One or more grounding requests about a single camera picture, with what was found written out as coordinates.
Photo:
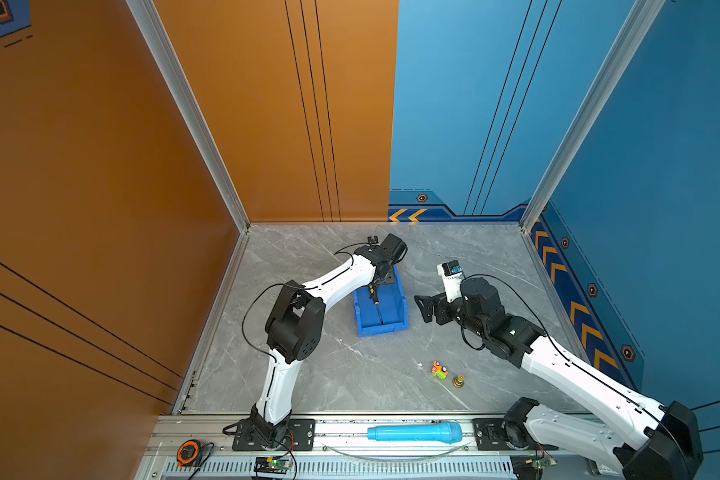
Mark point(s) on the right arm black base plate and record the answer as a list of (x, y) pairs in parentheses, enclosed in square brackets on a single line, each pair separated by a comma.
[(494, 434)]

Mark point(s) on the orange black tape measure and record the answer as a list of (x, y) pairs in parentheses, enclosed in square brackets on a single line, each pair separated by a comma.
[(189, 453)]

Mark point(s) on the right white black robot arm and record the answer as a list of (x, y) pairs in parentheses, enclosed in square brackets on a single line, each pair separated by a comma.
[(633, 435)]

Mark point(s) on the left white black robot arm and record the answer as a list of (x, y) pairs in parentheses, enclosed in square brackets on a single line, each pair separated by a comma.
[(295, 324)]

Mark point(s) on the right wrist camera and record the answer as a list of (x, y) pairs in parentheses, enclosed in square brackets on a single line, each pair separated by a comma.
[(452, 276)]

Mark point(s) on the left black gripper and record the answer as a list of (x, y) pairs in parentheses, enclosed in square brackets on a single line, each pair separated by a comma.
[(391, 277)]

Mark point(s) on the light blue plastic tube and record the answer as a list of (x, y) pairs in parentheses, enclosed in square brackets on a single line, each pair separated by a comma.
[(445, 432)]

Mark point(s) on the colourful small toy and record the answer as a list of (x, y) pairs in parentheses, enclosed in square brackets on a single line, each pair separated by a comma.
[(439, 371)]

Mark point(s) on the green circuit board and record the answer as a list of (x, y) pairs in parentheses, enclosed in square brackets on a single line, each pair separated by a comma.
[(271, 467)]

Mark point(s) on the small circuit board with wires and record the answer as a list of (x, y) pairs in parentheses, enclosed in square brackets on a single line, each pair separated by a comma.
[(531, 468)]

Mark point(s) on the blue plastic bin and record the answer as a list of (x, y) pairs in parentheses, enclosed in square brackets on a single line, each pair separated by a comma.
[(394, 309)]

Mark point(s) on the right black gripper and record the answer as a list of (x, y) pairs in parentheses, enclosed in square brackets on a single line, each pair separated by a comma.
[(440, 304)]

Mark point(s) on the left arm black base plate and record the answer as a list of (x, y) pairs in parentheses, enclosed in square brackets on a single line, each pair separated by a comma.
[(295, 434)]

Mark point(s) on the aluminium front rail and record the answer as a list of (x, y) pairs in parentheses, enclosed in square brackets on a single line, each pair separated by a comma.
[(343, 451)]

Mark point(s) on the yellow black handled screwdriver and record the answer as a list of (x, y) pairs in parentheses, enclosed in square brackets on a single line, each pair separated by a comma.
[(377, 303)]

